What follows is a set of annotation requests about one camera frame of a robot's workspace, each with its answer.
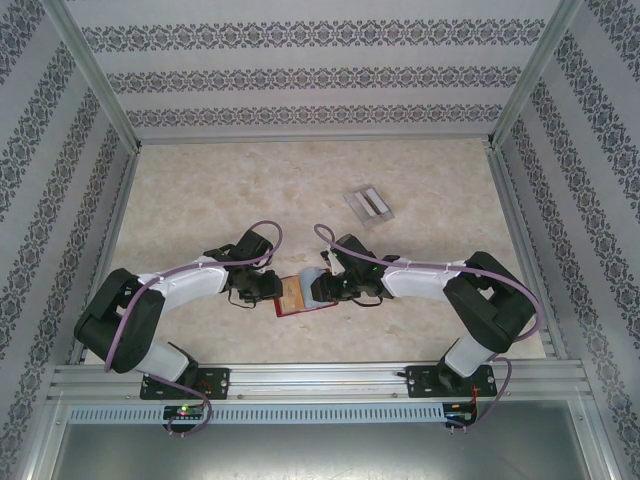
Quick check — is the orange credit card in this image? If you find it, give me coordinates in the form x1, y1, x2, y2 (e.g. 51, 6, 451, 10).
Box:
280, 277, 305, 314

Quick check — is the thin black left gripper cable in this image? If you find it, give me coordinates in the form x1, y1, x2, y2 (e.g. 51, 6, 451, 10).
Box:
227, 289, 266, 310

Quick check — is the red-bordered snack packet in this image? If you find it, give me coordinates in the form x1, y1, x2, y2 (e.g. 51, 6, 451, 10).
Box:
273, 267, 337, 319

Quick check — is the aluminium side rail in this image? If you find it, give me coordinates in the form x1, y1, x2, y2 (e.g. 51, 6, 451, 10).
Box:
68, 147, 142, 366
487, 147, 570, 360

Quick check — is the blue credit card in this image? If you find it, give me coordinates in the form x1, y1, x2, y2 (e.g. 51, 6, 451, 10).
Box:
299, 268, 327, 309

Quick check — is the aluminium frame post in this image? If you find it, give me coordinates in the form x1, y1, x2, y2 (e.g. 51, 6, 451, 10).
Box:
485, 0, 585, 149
49, 0, 142, 151

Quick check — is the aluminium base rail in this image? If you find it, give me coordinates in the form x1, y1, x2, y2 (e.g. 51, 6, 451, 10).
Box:
47, 360, 594, 402

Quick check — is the slotted grey cable tray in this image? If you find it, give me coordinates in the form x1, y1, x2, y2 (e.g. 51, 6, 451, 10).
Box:
67, 403, 447, 424

